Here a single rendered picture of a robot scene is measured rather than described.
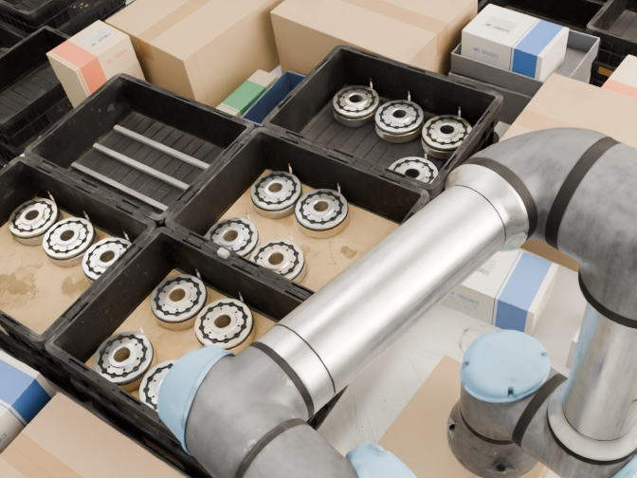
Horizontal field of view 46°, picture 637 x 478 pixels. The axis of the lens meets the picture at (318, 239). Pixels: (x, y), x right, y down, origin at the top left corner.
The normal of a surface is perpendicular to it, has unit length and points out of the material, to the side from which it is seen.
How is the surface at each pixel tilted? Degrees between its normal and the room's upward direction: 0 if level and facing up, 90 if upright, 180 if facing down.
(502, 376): 9
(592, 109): 0
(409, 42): 0
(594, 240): 74
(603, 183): 24
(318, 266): 0
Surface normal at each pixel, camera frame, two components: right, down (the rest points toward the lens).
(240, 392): 0.07, -0.66
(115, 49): 0.74, 0.46
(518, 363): -0.21, -0.71
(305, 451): 0.14, -0.82
